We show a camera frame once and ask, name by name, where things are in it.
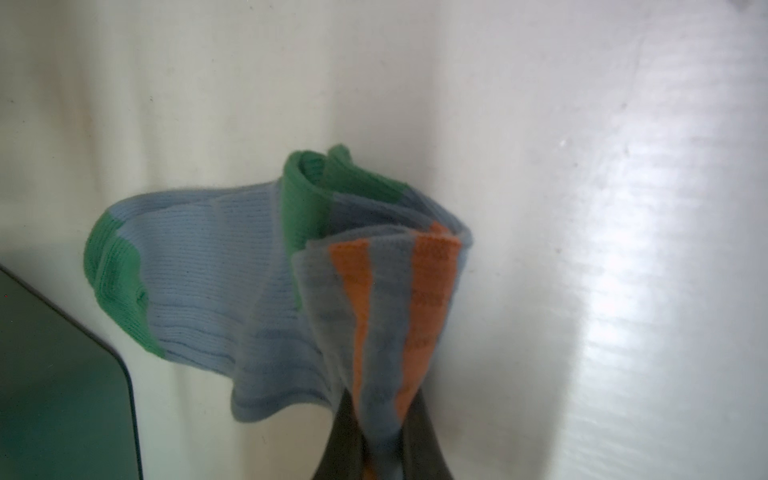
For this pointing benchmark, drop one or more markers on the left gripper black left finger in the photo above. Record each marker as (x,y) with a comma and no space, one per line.
(343,457)

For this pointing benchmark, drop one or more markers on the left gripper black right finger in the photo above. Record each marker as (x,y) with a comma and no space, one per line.
(422,457)

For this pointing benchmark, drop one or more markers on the blue grey sock green toe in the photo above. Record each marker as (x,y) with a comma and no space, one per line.
(329,286)

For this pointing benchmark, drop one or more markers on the green divided plastic tray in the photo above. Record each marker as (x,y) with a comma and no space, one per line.
(67,408)

